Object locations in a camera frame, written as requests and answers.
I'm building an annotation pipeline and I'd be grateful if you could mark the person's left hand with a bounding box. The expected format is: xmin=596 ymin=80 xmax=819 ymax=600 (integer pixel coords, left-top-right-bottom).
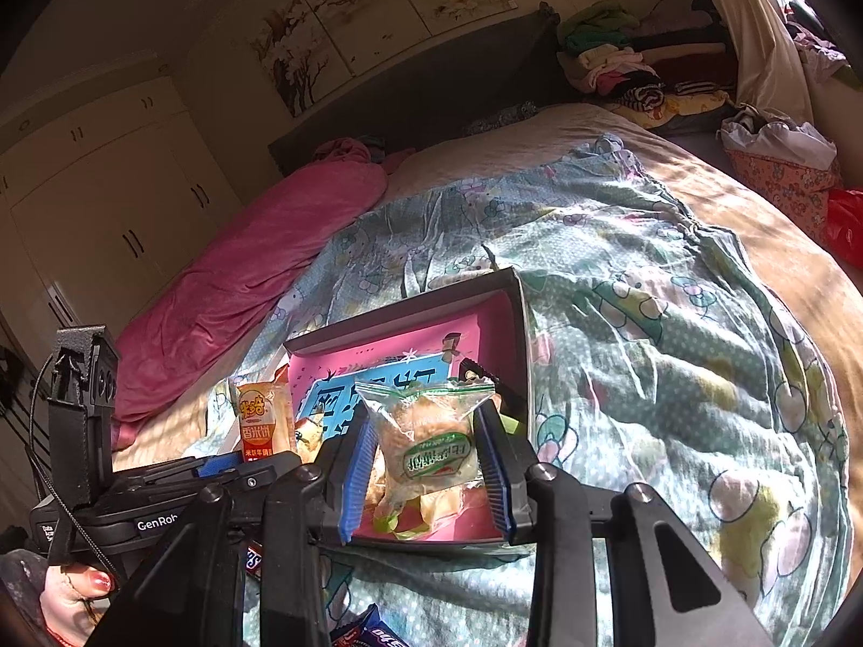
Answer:
xmin=40 ymin=562 xmax=119 ymax=647

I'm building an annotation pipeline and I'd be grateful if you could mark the yellow snack packet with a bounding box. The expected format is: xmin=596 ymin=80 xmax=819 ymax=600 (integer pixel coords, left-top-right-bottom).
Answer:
xmin=293 ymin=414 xmax=333 ymax=463

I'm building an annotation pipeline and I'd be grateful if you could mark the white curtain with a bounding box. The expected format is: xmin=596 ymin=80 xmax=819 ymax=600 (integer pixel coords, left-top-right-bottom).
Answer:
xmin=684 ymin=0 xmax=851 ymax=126

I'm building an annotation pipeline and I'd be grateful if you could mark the blue sandwich cookie packet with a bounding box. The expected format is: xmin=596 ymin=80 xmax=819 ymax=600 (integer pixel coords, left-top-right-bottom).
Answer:
xmin=330 ymin=603 xmax=406 ymax=647

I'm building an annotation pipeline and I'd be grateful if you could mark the cream wardrobe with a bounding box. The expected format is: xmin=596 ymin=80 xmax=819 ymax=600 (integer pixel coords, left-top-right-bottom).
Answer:
xmin=0 ymin=74 xmax=244 ymax=345

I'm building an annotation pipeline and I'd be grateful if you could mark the pink blanket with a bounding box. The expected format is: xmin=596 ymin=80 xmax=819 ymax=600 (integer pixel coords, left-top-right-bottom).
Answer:
xmin=111 ymin=136 xmax=388 ymax=449

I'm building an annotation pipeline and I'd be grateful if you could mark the grey cardboard box pink inside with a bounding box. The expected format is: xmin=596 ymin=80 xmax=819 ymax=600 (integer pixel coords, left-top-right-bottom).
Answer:
xmin=270 ymin=267 xmax=540 ymax=554

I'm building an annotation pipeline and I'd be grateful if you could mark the clear bread packet green label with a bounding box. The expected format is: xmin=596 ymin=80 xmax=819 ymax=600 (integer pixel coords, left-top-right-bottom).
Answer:
xmin=354 ymin=377 xmax=496 ymax=540

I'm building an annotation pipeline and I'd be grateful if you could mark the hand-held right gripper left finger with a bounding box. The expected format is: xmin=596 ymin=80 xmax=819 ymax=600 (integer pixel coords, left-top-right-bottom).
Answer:
xmin=84 ymin=416 xmax=380 ymax=647

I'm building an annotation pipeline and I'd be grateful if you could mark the pile of clothes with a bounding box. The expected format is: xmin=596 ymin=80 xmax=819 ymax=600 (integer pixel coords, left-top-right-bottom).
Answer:
xmin=556 ymin=0 xmax=739 ymax=132

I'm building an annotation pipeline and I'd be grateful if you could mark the red plastic bag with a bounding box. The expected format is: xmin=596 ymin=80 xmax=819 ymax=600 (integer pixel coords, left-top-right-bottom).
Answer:
xmin=819 ymin=189 xmax=863 ymax=264

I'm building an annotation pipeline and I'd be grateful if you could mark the dark patterned pillow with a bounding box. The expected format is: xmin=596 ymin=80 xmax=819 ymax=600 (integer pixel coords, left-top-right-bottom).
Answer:
xmin=465 ymin=102 xmax=540 ymax=136

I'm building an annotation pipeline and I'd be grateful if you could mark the person's left forearm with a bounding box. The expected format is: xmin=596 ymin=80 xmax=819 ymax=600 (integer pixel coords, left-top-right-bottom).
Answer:
xmin=0 ymin=549 xmax=69 ymax=647

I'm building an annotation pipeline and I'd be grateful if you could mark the orange rice cracker packet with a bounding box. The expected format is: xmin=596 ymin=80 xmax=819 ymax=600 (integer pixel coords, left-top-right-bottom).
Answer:
xmin=229 ymin=377 xmax=298 ymax=463

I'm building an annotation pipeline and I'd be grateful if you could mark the dark grey headboard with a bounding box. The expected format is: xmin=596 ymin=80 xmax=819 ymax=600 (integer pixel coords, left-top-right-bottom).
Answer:
xmin=268 ymin=3 xmax=564 ymax=180

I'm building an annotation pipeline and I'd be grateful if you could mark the cartoon printed quilt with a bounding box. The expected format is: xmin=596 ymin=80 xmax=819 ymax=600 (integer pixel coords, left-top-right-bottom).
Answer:
xmin=202 ymin=135 xmax=851 ymax=647

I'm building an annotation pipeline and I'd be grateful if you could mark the beige bed sheet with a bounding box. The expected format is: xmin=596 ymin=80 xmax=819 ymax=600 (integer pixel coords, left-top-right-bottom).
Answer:
xmin=384 ymin=104 xmax=863 ymax=419

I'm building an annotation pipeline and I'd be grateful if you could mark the floral wall painting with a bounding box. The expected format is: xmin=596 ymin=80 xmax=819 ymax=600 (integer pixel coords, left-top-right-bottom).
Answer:
xmin=246 ymin=0 xmax=520 ymax=119

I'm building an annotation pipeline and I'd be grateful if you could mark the pink floral bag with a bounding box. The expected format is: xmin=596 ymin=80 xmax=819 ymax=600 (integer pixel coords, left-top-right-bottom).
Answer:
xmin=718 ymin=104 xmax=844 ymax=244

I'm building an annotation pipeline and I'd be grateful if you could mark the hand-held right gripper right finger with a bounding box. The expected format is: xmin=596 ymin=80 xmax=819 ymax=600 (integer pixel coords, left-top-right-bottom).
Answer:
xmin=472 ymin=401 xmax=776 ymax=647

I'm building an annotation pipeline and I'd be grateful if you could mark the black cable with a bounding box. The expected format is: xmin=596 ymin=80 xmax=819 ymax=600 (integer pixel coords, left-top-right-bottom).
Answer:
xmin=30 ymin=354 xmax=126 ymax=584

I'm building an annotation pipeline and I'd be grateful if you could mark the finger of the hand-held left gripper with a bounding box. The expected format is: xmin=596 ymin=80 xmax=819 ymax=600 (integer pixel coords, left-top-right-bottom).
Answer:
xmin=198 ymin=450 xmax=302 ymax=487

